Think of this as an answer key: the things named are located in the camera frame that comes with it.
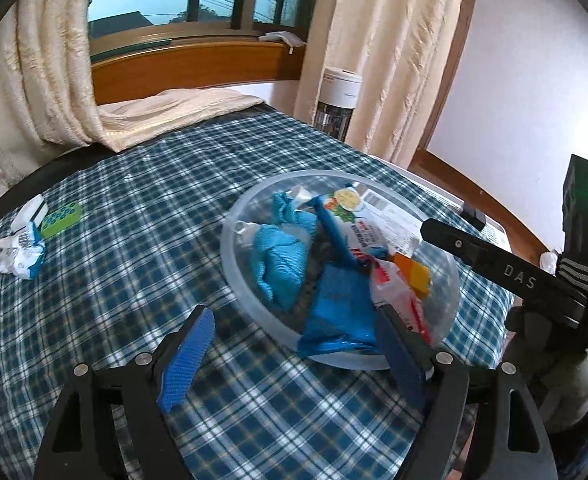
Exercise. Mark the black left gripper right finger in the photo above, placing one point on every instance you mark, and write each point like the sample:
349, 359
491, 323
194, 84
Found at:
508, 439

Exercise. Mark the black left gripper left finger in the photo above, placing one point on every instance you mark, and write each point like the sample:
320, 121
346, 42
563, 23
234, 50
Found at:
81, 440

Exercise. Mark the orange yellow toy brick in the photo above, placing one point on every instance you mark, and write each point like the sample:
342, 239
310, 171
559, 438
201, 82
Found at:
415, 274

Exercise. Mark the red white wrapper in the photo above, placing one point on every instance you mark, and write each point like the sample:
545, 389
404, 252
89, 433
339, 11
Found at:
387, 286

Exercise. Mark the small blue packet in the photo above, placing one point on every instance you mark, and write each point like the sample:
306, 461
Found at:
341, 316

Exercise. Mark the white blue wrapper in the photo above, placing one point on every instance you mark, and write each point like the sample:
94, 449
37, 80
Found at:
22, 251

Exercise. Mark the blue knitted cloth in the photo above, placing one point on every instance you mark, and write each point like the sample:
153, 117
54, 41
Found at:
280, 249

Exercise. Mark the white medicine box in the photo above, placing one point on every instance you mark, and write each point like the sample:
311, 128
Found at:
400, 228

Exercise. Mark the blue snack packet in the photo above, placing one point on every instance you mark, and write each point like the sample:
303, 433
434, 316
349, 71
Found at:
350, 227

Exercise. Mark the dark gloved right hand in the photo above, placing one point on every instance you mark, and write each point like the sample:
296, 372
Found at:
553, 366

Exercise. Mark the black tracker with green light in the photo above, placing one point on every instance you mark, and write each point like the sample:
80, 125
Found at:
575, 210

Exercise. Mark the black power adapter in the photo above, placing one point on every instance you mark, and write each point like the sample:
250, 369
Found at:
475, 217

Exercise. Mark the plaid blue bedsheet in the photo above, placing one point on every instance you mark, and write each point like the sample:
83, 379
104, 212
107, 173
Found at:
145, 253

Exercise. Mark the white flat radiator heater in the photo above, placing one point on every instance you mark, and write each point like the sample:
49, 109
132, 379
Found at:
493, 229

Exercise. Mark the dark mattress edge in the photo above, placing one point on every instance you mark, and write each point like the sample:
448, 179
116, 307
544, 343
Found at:
53, 172

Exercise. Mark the white tower heater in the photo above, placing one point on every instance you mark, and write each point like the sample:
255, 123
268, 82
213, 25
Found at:
337, 100

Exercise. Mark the cream curtain right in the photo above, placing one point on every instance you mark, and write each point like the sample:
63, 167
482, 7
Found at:
400, 49

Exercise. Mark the cream patterned curtain left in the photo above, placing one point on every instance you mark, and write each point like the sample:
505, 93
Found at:
47, 104

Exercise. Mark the wooden window sill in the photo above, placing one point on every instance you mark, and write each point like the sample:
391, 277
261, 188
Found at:
201, 64

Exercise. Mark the white rag on sill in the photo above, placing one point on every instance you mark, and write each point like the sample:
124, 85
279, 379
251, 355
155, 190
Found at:
283, 37

